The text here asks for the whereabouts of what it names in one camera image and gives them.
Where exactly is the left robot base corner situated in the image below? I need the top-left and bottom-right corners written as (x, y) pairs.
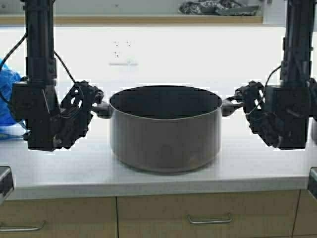
top-left (0, 166), bottom-right (14, 204)

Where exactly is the white wall outlet plate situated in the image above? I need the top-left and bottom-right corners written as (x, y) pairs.
top-left (108, 39), bottom-right (138, 66)

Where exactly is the drawer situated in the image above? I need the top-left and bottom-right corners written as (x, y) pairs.
top-left (0, 198), bottom-right (118, 238)
top-left (117, 190), bottom-right (299, 238)

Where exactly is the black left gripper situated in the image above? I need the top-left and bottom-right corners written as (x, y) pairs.
top-left (11, 81), bottom-right (104, 151)

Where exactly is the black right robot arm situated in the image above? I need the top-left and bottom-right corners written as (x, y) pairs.
top-left (233, 0), bottom-right (317, 150)

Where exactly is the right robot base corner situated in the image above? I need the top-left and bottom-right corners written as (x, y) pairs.
top-left (308, 167), bottom-right (317, 199)

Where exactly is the patterned cloth in cabinet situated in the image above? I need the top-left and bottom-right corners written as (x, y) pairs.
top-left (178, 0), bottom-right (261, 16)

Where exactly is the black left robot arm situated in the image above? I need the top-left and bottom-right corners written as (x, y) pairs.
top-left (8, 0), bottom-right (104, 151)

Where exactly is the right drawer front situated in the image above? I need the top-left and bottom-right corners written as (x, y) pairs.
top-left (117, 190), bottom-right (299, 238)

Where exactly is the blue plastic tarp bag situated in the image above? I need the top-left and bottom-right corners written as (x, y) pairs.
top-left (0, 63), bottom-right (27, 141)

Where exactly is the grey cooking pot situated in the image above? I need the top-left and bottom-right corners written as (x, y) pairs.
top-left (93, 85), bottom-right (243, 174)

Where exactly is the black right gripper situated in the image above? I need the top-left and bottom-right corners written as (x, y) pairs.
top-left (234, 81), bottom-right (309, 150)

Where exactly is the left drawer front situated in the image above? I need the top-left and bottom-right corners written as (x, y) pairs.
top-left (0, 198), bottom-right (118, 238)

